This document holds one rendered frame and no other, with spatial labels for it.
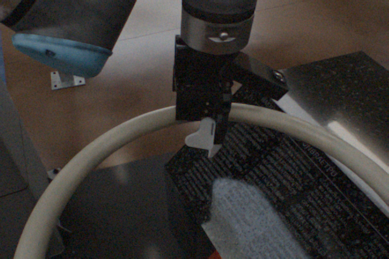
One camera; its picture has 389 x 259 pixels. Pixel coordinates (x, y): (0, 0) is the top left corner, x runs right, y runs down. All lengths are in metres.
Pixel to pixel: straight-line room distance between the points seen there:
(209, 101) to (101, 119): 1.52
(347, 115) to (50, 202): 0.59
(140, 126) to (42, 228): 0.19
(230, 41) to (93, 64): 0.16
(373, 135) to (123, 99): 1.59
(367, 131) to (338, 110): 0.07
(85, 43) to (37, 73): 2.12
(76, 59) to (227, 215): 0.50
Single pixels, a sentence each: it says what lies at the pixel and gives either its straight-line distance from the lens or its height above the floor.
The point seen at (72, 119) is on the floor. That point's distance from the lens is 2.02.
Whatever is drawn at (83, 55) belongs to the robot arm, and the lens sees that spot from 0.36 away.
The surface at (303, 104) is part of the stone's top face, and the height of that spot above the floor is 0.80.
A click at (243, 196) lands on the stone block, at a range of 0.73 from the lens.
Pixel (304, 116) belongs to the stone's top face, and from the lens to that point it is 0.74.
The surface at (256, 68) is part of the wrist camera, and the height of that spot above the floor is 1.00.
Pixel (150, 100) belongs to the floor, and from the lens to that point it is 2.04.
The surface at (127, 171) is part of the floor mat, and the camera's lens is 1.65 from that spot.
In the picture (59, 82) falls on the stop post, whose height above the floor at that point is 0.01.
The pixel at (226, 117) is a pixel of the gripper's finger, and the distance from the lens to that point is 0.49.
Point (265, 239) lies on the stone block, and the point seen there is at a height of 0.67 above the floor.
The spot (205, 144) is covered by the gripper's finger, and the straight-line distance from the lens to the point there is 0.55.
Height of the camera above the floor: 1.27
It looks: 44 degrees down
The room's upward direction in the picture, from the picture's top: straight up
